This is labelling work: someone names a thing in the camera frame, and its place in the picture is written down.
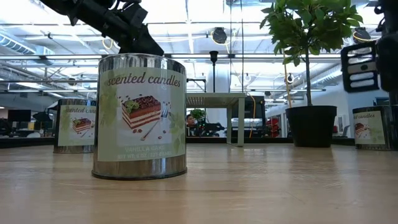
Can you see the black softbox lamp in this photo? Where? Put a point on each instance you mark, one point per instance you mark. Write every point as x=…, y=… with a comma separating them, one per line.
x=42, y=117
x=53, y=105

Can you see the scented candle tin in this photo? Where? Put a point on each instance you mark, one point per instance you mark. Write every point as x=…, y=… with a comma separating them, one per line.
x=74, y=130
x=140, y=124
x=370, y=129

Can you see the red storage rack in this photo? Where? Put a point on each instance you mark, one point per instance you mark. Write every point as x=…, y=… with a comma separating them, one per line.
x=273, y=126

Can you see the black metal station frame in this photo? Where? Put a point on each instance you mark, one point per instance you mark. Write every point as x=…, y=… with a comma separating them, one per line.
x=25, y=142

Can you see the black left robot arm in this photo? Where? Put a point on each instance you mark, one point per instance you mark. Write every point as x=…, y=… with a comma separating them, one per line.
x=77, y=9

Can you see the small background plant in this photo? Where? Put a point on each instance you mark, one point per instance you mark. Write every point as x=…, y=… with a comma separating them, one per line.
x=198, y=113

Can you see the long ceiling light bar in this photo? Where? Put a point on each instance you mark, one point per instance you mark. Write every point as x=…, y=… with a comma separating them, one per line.
x=46, y=57

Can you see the person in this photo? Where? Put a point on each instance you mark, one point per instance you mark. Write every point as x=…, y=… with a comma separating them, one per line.
x=190, y=120

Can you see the pale green metal shelf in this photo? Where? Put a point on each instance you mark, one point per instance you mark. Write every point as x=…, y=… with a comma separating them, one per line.
x=217, y=100

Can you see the black monitor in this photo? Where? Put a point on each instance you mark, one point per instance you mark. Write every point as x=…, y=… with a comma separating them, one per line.
x=19, y=115

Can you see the potted green tree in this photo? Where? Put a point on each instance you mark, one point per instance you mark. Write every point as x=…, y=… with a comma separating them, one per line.
x=311, y=124

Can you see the black cabinet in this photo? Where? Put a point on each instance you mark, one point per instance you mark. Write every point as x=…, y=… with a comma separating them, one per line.
x=253, y=107

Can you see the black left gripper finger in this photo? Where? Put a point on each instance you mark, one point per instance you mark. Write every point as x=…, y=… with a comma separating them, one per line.
x=150, y=45
x=129, y=43

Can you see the dark metal candlestick holder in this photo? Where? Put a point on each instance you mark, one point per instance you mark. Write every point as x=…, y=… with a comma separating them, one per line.
x=213, y=56

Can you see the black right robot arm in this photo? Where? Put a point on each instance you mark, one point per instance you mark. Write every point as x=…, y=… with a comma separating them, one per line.
x=388, y=56

